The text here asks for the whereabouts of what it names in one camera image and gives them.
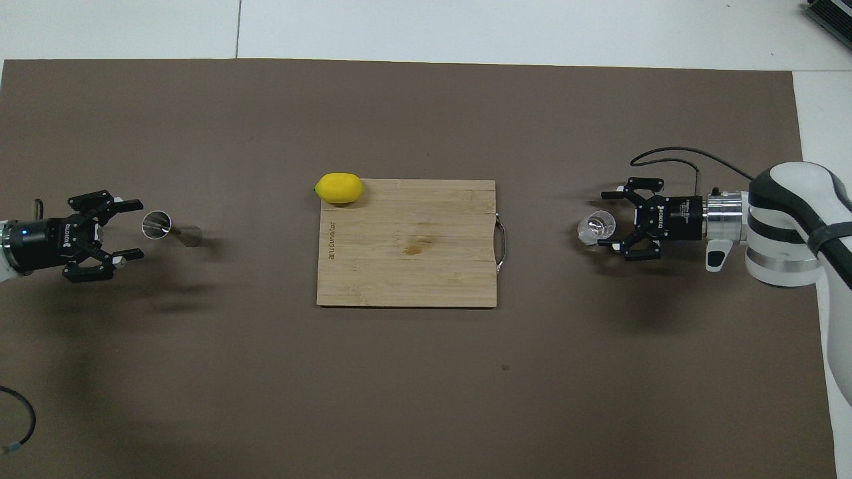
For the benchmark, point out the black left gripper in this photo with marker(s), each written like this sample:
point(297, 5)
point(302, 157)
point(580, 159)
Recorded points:
point(40, 243)

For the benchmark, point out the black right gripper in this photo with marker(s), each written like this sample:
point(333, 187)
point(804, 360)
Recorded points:
point(675, 218)

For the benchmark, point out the clear glass cup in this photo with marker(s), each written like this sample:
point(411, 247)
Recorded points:
point(597, 227)

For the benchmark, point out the steel double jigger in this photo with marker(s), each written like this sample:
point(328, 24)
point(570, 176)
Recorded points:
point(160, 225)

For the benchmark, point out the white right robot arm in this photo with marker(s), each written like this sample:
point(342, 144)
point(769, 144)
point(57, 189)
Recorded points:
point(785, 226)

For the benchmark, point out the brown paper table mat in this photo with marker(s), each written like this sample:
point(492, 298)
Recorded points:
point(200, 366)

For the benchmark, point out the bamboo cutting board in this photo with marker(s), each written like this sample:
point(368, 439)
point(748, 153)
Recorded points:
point(413, 266)

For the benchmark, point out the yellow lemon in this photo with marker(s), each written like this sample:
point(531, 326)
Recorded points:
point(339, 187)

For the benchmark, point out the grey ribbed device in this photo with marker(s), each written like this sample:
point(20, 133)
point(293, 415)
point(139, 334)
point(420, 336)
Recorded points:
point(832, 16)

